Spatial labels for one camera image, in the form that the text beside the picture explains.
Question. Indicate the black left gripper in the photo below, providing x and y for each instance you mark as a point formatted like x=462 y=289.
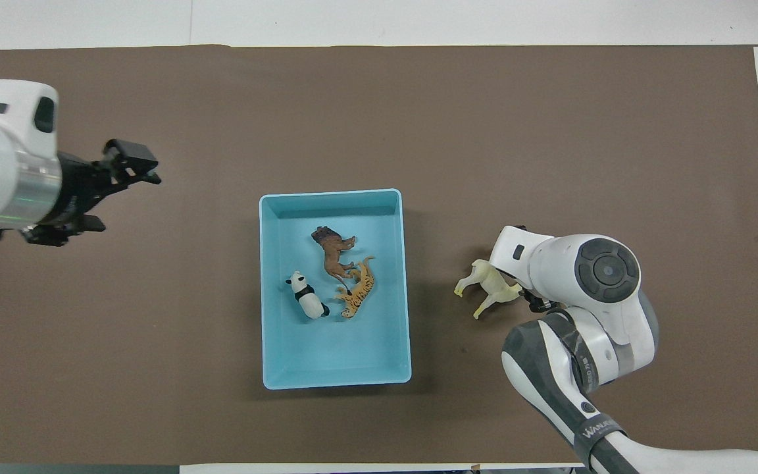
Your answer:
x=79 y=187

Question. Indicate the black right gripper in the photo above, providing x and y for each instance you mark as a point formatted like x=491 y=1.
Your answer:
x=540 y=304

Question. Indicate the cream white llama toy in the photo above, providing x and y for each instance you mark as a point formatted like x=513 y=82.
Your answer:
x=491 y=283

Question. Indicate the orange striped tiger toy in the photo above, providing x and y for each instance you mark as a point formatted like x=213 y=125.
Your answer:
x=360 y=289

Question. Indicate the brown lion toy figure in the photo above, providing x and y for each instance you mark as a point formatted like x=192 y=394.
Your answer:
x=331 y=253

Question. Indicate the black and white panda toy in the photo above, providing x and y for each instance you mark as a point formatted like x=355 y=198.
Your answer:
x=306 y=299

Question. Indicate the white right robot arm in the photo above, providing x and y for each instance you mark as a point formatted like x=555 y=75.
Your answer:
x=589 y=296

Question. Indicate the light blue plastic storage box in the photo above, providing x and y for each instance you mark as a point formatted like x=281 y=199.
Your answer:
x=379 y=355

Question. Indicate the brown paper table mat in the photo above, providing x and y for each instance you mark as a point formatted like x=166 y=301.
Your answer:
x=418 y=118

